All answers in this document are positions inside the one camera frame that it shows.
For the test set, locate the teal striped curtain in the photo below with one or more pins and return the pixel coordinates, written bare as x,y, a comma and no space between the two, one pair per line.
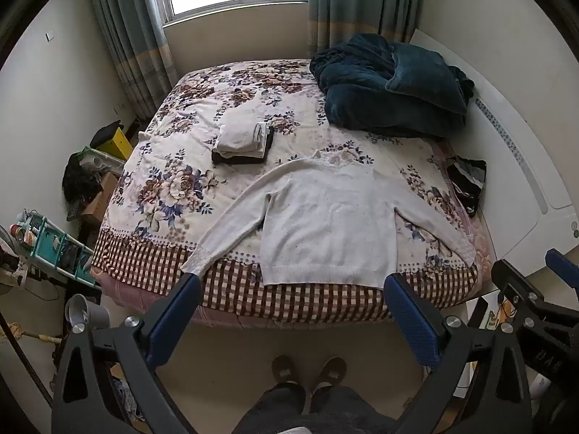
131,40
357,4

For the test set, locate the dark grey pants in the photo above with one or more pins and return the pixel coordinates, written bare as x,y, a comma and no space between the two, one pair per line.
316,409

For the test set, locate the cardboard box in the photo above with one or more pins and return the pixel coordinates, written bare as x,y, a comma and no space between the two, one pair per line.
102,199

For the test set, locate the white folded cloth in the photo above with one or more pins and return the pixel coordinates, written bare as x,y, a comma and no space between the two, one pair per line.
261,138

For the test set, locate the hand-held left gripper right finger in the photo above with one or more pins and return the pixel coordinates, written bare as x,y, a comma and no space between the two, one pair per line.
414,325

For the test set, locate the black bag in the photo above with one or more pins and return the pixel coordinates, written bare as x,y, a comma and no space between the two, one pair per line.
105,133

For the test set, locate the black striped garment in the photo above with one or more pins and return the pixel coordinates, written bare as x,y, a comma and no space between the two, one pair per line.
468,185

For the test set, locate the brown slipper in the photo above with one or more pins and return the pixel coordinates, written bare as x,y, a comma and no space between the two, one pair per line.
330,370
282,368

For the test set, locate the yellow box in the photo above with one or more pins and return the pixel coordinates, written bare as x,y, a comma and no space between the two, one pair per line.
118,147

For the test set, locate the clear green-rimmed bin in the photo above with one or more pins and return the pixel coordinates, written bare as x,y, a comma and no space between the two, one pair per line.
97,158

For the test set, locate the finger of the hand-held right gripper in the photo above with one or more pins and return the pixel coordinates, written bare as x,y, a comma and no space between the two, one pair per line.
515,285
563,264

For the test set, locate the teal storage rack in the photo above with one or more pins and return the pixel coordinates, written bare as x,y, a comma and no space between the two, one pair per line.
49,246

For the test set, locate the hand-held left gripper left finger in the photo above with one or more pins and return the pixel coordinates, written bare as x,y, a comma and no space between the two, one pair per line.
181,307

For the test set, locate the dark teal blanket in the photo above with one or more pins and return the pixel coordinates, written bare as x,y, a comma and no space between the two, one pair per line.
389,90

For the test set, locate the black folded cloth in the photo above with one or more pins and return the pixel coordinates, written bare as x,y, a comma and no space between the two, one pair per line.
235,159

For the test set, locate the beige folded cloth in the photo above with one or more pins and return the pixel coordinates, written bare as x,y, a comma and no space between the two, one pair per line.
237,138

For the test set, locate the floral plush blanket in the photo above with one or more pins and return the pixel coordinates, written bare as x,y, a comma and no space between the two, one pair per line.
190,176

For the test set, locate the pink mattress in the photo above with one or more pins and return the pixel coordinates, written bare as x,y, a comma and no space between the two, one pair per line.
271,321

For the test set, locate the white headboard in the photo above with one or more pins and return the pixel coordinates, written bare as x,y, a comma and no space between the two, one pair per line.
520,181

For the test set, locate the white knit sweater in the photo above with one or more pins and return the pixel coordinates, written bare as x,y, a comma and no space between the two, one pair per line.
334,221

